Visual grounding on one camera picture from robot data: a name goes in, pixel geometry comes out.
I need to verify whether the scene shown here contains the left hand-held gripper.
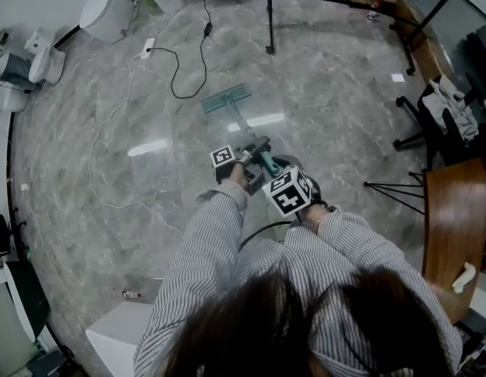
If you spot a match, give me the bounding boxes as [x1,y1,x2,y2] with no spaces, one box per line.
[210,135,272,196]

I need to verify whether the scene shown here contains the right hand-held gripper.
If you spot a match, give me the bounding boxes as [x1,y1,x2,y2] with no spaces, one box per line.
[261,154,329,218]

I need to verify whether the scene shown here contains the teal mop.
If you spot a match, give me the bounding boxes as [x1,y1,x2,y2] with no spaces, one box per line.
[200,83,282,174]

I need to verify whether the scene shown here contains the person's left forearm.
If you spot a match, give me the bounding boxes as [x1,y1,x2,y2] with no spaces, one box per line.
[175,167,254,274]

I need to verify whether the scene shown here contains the person's right forearm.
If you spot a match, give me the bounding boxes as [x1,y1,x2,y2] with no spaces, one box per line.
[287,202,389,274]

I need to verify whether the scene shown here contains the grey marble floor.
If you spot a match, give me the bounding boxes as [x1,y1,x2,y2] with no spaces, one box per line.
[6,0,463,377]

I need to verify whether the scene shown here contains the person's striped shirt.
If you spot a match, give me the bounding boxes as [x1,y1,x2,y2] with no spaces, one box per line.
[132,233,463,377]

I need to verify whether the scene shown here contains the black metal rack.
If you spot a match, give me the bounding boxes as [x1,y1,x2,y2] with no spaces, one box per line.
[265,0,467,76]

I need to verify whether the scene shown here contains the black office chair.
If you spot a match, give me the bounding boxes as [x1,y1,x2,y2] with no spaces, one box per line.
[392,21,486,172]

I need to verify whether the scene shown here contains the wooden table black legs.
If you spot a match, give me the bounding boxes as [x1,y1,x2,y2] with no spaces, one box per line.
[363,157,486,325]

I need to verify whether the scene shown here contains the grey crumpled clothes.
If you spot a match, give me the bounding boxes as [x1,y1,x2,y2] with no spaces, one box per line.
[421,75,479,143]

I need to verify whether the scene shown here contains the white crumpled cloth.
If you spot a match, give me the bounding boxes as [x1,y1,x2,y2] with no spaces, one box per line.
[451,262,476,294]

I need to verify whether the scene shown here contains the white cylindrical bin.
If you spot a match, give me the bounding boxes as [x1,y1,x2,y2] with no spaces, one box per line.
[79,0,133,45]

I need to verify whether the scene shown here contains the white cabinet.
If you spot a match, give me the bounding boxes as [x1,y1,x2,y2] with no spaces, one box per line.
[85,300,155,377]

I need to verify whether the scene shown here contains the white toilet with tank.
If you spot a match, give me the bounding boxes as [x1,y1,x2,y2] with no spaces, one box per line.
[24,27,67,86]

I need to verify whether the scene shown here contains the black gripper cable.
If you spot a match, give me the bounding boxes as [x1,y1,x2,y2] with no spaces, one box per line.
[238,221,293,253]

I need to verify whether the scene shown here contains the black cable with adapter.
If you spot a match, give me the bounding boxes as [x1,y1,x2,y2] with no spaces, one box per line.
[146,0,214,100]

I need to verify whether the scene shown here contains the long white cable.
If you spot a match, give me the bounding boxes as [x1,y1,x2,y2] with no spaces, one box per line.
[87,2,185,239]

